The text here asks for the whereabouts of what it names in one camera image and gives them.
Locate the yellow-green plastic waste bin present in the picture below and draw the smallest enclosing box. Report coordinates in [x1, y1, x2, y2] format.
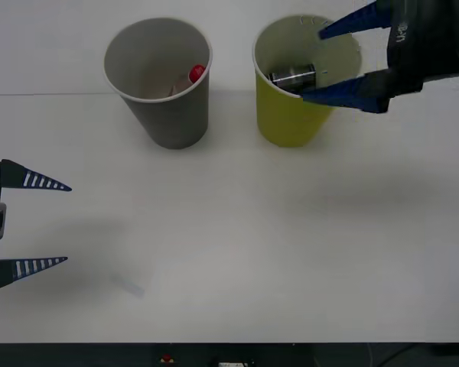
[251, 14, 363, 148]

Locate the small bottle with red cap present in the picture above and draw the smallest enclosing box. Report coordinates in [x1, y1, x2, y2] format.
[167, 63, 207, 99]

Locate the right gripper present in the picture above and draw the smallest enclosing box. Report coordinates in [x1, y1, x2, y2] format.
[301, 0, 447, 114]

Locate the grey plastic waste bin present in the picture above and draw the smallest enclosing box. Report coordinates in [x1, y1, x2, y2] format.
[103, 17, 214, 150]

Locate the black drink can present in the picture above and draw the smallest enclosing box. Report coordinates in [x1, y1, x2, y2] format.
[267, 63, 317, 94]

